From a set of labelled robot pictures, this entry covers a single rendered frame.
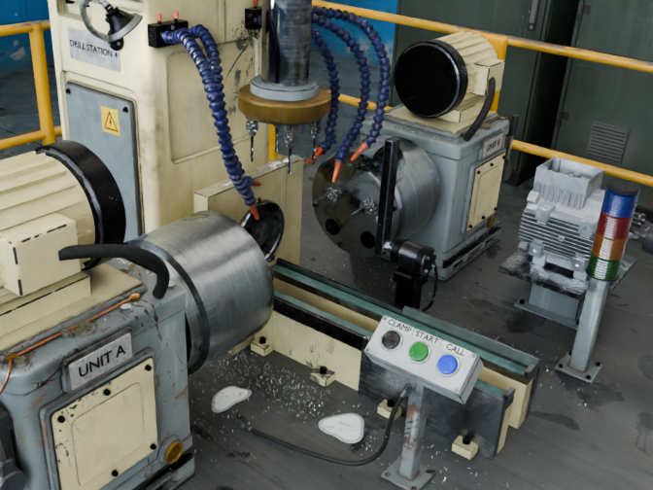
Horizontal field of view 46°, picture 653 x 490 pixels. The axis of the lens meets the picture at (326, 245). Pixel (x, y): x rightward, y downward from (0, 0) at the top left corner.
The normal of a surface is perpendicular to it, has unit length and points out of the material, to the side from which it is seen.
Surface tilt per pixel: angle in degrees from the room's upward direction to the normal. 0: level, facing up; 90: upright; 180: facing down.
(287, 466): 0
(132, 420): 90
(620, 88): 90
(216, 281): 54
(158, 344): 90
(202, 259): 32
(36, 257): 90
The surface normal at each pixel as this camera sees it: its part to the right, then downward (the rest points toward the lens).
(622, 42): -0.62, 0.33
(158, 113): 0.80, 0.31
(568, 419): 0.05, -0.89
